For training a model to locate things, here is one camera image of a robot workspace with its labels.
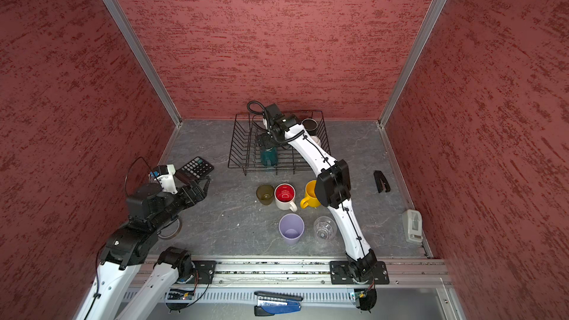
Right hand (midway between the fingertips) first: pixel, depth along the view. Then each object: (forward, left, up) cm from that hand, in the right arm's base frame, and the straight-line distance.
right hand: (270, 146), depth 92 cm
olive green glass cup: (-16, +2, -11) cm, 20 cm away
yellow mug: (-22, -16, -7) cm, 28 cm away
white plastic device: (-31, -55, -13) cm, 65 cm away
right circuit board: (-53, -33, -16) cm, 64 cm away
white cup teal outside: (-3, 0, -4) cm, 5 cm away
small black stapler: (-11, -49, -14) cm, 52 cm away
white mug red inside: (-16, -6, -13) cm, 22 cm away
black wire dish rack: (+6, +13, -12) cm, 19 cm away
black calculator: (-3, +36, -12) cm, 38 cm away
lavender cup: (-31, -8, -11) cm, 33 cm away
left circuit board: (-50, +28, -15) cm, 60 cm away
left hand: (-23, +21, +8) cm, 32 cm away
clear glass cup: (-31, -21, -13) cm, 39 cm away
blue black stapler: (-54, -1, -12) cm, 55 cm away
